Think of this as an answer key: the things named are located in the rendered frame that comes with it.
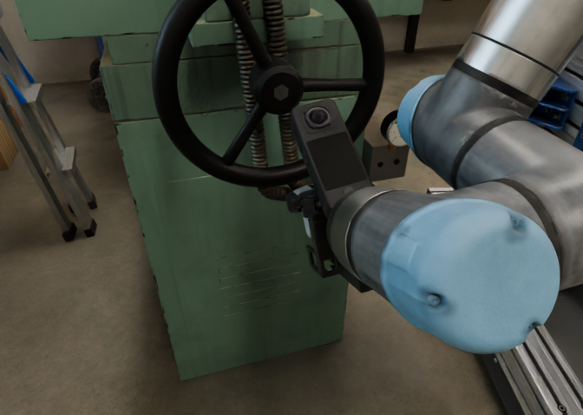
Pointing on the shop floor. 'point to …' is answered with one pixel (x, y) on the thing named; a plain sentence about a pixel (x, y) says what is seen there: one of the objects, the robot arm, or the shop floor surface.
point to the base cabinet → (227, 248)
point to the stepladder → (19, 95)
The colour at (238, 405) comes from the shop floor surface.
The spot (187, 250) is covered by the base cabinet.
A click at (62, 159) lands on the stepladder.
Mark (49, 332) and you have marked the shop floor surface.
